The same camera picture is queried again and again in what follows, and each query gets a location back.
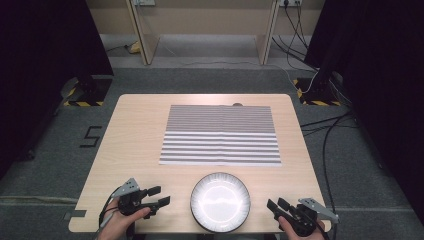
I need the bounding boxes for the person's left hand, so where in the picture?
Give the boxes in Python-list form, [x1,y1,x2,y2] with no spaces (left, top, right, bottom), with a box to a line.
[97,198,152,240]

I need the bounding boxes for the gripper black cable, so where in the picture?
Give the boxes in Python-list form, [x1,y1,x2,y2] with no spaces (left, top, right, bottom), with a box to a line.
[316,221,330,240]
[97,187,122,232]

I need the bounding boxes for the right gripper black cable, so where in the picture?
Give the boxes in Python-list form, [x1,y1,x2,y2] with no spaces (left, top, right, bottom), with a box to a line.
[316,221,330,240]

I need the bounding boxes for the white plate with dark rim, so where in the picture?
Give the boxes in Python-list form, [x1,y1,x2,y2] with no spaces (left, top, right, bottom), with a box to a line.
[190,171,252,234]

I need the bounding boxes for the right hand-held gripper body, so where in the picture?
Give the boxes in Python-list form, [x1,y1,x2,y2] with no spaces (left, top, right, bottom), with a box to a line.
[282,197,341,238]

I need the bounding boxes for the beige wooden desk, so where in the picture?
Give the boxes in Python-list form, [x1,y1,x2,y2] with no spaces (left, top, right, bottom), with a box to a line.
[85,0,326,66]

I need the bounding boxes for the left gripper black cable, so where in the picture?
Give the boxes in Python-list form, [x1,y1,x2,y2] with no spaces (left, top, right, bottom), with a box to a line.
[97,187,122,232]

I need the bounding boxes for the stand base with hazard tape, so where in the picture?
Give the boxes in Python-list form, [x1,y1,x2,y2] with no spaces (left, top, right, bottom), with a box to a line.
[292,77,343,107]
[62,75,113,108]

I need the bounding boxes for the person's right hand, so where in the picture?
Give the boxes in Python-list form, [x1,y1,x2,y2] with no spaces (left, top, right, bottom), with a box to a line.
[277,215,327,240]

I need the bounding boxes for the grey table bracket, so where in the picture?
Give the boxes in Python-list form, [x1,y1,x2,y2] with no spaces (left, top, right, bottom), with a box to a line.
[62,208,88,222]

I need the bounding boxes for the grey striped placemat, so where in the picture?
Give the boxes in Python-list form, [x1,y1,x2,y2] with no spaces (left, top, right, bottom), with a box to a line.
[158,104,283,168]

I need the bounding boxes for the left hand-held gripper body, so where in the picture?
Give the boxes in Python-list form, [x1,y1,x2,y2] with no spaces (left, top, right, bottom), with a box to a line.
[113,177,153,220]

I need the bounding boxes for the black cables from socket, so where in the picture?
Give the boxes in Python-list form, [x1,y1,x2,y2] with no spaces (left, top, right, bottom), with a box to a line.
[271,3,318,72]

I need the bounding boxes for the black floor cables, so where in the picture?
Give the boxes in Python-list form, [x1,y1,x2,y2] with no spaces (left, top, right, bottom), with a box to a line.
[299,111,359,240]

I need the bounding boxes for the black curtain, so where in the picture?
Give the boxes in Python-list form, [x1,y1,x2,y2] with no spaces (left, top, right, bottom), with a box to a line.
[0,0,114,179]
[303,0,424,226]

